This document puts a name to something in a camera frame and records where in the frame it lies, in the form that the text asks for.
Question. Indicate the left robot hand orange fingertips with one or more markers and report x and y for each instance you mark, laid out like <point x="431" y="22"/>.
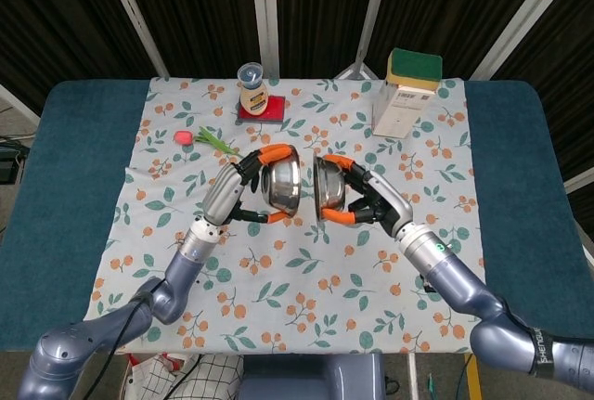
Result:
<point x="225" y="191"/>

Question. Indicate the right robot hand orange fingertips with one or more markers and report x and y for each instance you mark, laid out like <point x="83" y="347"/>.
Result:
<point x="385" y="200"/>

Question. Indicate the stainless steel bowl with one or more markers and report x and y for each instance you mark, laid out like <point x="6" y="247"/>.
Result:
<point x="330" y="189"/>
<point x="280" y="186"/>

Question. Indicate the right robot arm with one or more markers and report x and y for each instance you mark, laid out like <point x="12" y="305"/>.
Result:
<point x="464" y="284"/>

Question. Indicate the pink artificial tulip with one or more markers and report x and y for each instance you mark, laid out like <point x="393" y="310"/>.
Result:
<point x="183" y="137"/>

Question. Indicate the tall white carton box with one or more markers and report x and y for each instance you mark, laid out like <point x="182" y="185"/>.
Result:
<point x="399" y="114"/>

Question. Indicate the red pad with black rim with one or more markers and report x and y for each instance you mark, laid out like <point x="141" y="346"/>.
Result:
<point x="277" y="111"/>

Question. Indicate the mayonnaise squeeze bottle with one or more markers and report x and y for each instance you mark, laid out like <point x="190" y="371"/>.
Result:
<point x="254" y="99"/>

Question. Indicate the fruit and leaf print tablecloth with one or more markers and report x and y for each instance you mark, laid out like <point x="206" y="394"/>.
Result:
<point x="297" y="288"/>

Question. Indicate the yellow and green sponge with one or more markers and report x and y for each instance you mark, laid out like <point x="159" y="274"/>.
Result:
<point x="415" y="66"/>

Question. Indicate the teal table cover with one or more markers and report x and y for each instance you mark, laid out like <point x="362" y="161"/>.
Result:
<point x="69" y="163"/>

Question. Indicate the dark pleated curtain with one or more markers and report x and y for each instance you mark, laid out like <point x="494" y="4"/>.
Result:
<point x="204" y="10"/>

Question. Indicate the white checked bag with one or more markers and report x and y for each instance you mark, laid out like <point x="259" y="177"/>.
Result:
<point x="204" y="379"/>

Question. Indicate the blue-grey robot torso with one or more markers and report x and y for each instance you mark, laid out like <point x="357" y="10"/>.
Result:
<point x="311" y="377"/>

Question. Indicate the white frame bar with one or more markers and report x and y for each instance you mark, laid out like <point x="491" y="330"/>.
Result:
<point x="134" y="15"/>
<point x="520" y="15"/>
<point x="580" y="181"/>
<point x="373" y="1"/>
<point x="264" y="10"/>
<point x="18" y="104"/>

